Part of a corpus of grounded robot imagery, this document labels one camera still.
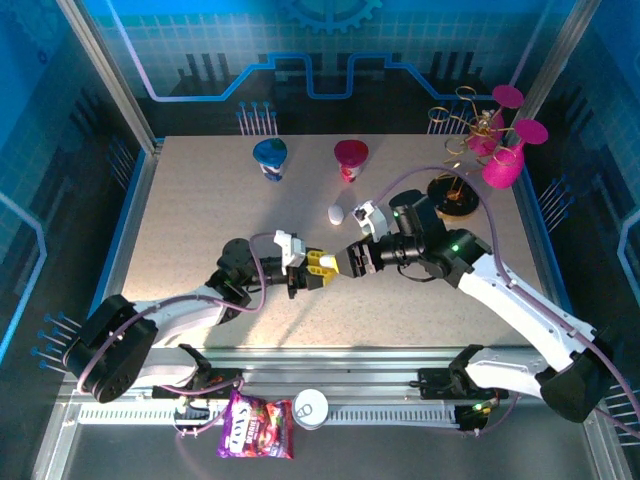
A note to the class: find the white earbud charging case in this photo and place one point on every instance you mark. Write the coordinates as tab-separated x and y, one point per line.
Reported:
336	215
328	260

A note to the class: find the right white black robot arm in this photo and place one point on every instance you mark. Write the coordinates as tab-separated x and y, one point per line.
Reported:
525	310

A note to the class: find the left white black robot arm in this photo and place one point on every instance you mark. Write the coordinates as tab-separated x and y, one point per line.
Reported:
185	312

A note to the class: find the pink lid printed cup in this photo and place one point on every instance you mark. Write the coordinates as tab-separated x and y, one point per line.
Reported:
351	152

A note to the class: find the blue lid printed cup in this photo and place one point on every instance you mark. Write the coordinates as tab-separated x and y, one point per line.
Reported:
270	152

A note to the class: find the pink wine glass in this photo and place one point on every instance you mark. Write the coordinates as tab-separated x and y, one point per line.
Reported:
507	97
502	172

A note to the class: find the purple candy bag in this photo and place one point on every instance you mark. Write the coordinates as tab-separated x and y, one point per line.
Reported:
255	425

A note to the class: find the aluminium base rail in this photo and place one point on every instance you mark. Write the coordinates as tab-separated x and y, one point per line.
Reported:
350	370

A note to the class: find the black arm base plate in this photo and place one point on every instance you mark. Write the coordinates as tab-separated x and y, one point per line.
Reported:
220	377
430	387

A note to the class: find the blue edged table side rail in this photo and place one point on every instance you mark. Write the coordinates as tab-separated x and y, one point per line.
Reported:
129	240
552	280

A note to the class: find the aluminium frame post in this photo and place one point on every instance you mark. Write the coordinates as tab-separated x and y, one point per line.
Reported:
562	50
112	75

